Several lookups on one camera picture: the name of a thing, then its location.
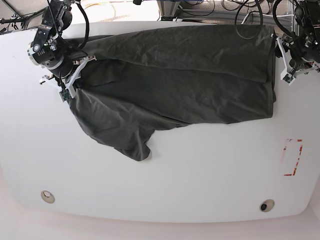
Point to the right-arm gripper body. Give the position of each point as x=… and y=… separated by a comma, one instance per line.
x=65, y=73

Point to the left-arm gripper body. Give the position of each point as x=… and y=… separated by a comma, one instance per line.
x=299, y=56

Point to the dark grey T-shirt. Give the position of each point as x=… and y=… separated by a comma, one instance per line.
x=166, y=78

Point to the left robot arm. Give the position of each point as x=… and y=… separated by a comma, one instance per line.
x=307, y=16

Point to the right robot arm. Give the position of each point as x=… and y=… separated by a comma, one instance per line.
x=61, y=57

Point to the red tape rectangle marking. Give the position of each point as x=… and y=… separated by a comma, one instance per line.
x=291, y=155

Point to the black tripod legs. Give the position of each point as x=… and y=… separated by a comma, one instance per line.
x=19, y=15

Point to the left table grommet hole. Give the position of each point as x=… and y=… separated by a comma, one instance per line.
x=47, y=197

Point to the table grommet hole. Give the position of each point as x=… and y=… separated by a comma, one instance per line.
x=267, y=205
x=47, y=197

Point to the right table grommet hole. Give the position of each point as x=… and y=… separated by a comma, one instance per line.
x=267, y=205

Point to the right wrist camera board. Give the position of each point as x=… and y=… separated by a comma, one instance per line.
x=65, y=95

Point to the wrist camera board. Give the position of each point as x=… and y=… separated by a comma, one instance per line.
x=287, y=77
x=65, y=95

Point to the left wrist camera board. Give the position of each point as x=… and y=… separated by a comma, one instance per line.
x=287, y=77

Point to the aluminium frame base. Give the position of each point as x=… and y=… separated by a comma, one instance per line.
x=217, y=11

